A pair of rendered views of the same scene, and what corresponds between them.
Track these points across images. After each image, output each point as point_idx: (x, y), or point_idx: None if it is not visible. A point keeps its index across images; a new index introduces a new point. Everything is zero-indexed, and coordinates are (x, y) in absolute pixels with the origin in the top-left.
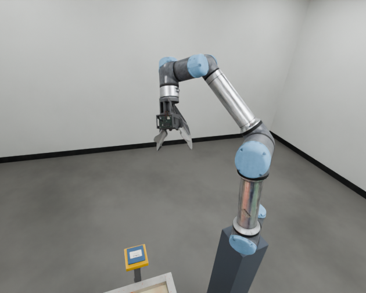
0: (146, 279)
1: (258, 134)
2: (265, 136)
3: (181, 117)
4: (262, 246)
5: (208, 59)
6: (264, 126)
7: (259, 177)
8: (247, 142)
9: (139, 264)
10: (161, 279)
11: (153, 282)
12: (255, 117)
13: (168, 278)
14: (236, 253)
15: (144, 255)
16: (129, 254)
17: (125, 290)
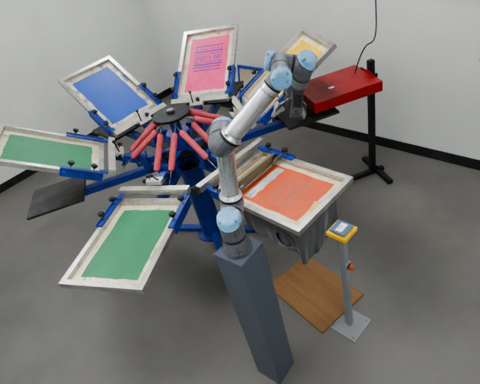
0: (312, 217)
1: (220, 128)
2: (215, 129)
3: (291, 104)
4: (219, 248)
5: (272, 65)
6: (217, 134)
7: None
8: (227, 120)
9: (331, 226)
10: (301, 224)
11: (305, 219)
12: (226, 127)
13: (296, 227)
14: None
15: (334, 234)
16: (345, 223)
17: (321, 206)
